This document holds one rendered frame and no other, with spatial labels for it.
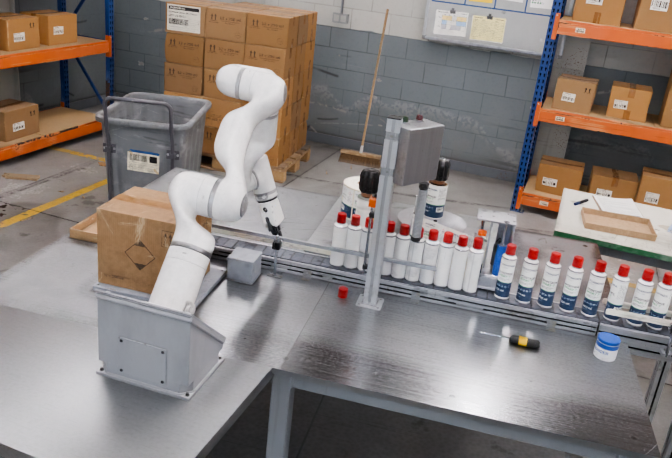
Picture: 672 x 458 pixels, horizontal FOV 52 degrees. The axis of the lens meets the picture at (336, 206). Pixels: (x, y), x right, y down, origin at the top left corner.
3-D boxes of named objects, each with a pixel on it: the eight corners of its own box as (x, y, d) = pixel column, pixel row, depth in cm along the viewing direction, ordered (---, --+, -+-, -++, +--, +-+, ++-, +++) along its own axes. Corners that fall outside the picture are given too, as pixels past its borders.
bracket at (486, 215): (515, 216, 251) (516, 213, 251) (515, 227, 241) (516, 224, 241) (478, 209, 254) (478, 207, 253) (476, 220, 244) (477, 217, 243)
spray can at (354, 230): (358, 265, 259) (364, 214, 251) (355, 270, 254) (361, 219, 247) (344, 262, 260) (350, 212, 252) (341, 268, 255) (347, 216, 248)
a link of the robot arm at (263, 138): (248, 125, 228) (244, 200, 245) (283, 112, 238) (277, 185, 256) (231, 114, 232) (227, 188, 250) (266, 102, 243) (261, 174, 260)
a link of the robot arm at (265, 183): (261, 195, 248) (280, 186, 254) (252, 160, 245) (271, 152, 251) (247, 195, 254) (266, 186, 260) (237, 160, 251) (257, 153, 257)
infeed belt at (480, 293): (594, 320, 245) (596, 310, 244) (596, 332, 238) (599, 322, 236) (166, 234, 276) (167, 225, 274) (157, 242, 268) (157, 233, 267)
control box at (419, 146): (436, 179, 233) (445, 125, 227) (402, 187, 222) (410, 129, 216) (414, 170, 240) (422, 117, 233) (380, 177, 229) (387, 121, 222)
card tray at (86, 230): (171, 228, 285) (172, 219, 283) (140, 252, 261) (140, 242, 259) (106, 215, 290) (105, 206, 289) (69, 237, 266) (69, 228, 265)
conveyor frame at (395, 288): (593, 321, 247) (596, 309, 245) (596, 336, 237) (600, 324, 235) (168, 235, 277) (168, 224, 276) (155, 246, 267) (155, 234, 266)
